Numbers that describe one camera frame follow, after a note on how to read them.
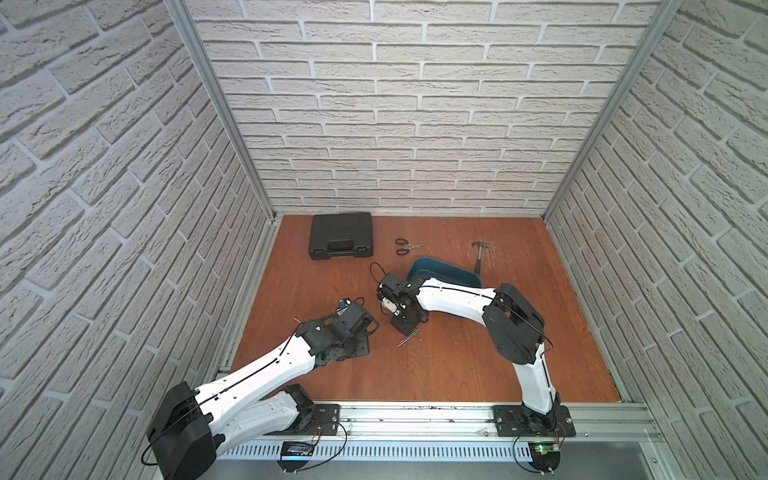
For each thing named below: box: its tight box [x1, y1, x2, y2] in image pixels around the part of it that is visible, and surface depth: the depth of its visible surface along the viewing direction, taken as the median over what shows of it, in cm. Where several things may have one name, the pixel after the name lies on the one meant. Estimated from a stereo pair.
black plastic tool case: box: [308, 212, 374, 260], surface depth 106 cm
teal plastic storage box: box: [406, 257, 482, 288], surface depth 100 cm
